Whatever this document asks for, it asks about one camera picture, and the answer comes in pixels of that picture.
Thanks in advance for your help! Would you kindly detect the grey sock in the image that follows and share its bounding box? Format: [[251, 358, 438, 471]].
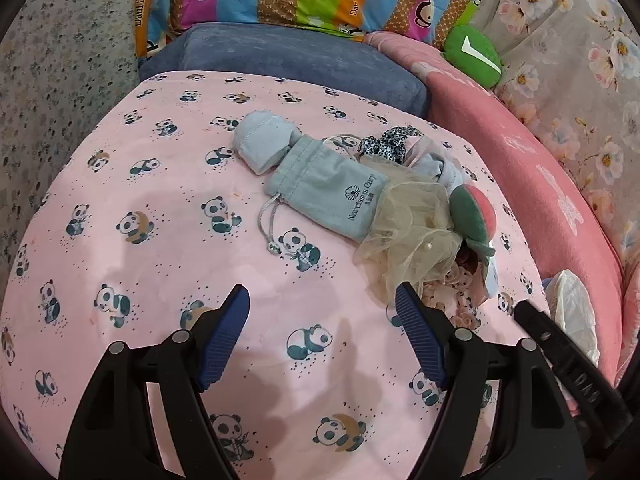
[[234, 111, 303, 176]]

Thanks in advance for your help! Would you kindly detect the green plush toy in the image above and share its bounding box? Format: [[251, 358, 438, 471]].
[[444, 24, 502, 88]]

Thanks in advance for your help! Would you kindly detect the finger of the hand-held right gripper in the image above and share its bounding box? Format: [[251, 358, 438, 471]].
[[514, 300, 632, 456]]

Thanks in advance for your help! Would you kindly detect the grey floral blanket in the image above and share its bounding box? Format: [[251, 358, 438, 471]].
[[470, 0, 640, 281]]

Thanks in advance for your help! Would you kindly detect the pink panda printed cloth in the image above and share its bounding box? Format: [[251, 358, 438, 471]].
[[0, 71, 546, 480]]

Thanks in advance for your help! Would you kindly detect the grey drawstring pouch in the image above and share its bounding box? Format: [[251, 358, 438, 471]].
[[257, 136, 391, 256]]

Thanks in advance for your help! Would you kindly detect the pink bear print cloth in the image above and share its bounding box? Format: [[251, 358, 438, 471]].
[[425, 260, 488, 331]]

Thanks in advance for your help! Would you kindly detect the leopard print scrunchie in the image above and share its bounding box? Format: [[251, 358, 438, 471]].
[[357, 124, 423, 165]]

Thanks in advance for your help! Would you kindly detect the watermelon plush toy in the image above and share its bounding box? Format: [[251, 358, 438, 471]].
[[448, 184, 498, 266]]

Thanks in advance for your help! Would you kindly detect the blue cushion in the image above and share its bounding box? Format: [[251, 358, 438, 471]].
[[137, 22, 431, 118]]

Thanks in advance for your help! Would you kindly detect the pink blanket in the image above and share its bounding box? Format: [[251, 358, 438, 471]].
[[364, 31, 626, 386]]

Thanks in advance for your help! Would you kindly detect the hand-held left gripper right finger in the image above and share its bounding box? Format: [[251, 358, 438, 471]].
[[394, 281, 588, 480]]

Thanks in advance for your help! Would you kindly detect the white bag lined trash bin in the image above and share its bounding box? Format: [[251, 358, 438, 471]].
[[542, 269, 601, 366]]

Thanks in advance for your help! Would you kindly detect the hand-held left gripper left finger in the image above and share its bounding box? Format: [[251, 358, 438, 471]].
[[59, 284, 251, 480]]

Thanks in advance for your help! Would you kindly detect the pale grey cloth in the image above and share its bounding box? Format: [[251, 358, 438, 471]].
[[407, 135, 478, 191]]

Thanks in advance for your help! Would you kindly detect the beige tulle scrunchie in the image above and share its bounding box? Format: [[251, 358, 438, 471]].
[[352, 155, 463, 303]]

